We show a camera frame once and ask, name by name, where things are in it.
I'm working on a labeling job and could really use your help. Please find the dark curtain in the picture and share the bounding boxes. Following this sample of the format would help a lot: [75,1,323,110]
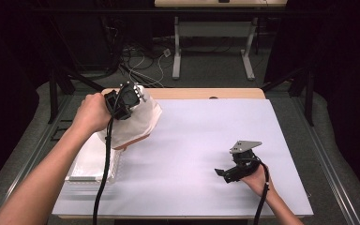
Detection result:
[0,0,41,195]
[263,0,360,201]

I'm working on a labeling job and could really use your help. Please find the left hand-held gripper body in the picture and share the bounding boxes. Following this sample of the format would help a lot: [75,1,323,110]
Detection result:
[104,82,147,121]

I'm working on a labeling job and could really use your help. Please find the black metal stand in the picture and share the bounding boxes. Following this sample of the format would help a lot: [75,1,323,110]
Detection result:
[261,67,315,128]
[47,67,106,125]

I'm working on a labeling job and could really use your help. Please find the person's right hand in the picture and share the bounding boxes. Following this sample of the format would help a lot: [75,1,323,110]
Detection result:
[240,165,275,198]

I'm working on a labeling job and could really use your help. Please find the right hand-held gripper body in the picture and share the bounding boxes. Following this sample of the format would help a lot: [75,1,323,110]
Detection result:
[229,141,263,183]

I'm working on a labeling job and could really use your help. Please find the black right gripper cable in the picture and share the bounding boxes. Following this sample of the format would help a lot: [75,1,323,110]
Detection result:
[252,160,270,225]

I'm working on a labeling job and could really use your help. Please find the black horizontal bar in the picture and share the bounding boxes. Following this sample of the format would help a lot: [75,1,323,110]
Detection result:
[24,7,326,15]

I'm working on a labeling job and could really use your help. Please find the white-legged wooden desk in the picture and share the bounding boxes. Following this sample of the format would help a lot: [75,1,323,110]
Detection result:
[154,0,289,82]

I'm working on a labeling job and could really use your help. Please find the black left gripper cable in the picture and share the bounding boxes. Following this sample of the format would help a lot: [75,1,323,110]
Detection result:
[92,83,129,225]

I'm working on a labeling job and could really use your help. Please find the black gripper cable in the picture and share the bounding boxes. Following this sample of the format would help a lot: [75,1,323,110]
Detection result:
[252,160,270,225]
[92,83,129,225]

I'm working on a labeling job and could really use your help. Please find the person's left hand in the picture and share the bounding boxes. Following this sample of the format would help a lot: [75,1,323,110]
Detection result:
[72,92,113,134]

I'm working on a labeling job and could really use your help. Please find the bundle of black cables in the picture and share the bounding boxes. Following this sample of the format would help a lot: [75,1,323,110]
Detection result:
[99,15,158,87]

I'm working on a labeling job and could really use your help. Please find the cream baby bodysuit brown trim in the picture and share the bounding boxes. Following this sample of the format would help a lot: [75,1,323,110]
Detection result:
[97,84,163,151]

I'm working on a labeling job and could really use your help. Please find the aluminium floor rail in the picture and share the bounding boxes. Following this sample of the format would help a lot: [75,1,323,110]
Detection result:
[290,97,360,225]
[0,93,74,225]

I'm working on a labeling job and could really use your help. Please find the white perforated plastic basket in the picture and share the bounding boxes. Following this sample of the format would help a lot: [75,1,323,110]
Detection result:
[65,130,127,186]

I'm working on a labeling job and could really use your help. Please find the light wooden table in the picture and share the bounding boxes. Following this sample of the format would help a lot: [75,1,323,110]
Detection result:
[57,87,308,219]

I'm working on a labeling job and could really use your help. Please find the white floor cable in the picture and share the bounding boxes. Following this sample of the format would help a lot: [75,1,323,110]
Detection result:
[127,54,167,88]

